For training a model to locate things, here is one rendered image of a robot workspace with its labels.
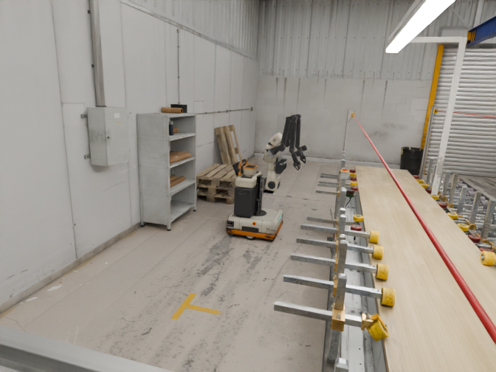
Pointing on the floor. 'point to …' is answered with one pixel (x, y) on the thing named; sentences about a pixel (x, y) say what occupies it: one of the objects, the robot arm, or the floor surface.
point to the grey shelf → (147, 150)
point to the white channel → (451, 86)
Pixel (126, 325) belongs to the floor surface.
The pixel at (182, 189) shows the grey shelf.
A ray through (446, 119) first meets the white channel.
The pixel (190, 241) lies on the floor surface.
